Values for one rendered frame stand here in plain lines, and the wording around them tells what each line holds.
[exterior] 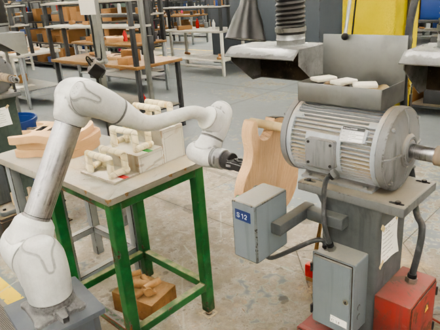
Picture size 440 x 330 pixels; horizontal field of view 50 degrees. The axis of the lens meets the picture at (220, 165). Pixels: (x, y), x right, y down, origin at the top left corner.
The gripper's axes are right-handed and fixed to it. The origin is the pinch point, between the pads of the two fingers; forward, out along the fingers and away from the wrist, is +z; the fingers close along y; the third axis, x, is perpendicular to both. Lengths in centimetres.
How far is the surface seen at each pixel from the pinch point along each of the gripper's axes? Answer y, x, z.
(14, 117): -8, -14, -240
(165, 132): -6, 3, -66
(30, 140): 26, -11, -143
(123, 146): 7, -5, -83
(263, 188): 25.7, 2.3, 19.6
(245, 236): 35.4, -10.8, 21.3
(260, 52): 12.3, 44.7, 3.8
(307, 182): 13.6, 4.4, 28.1
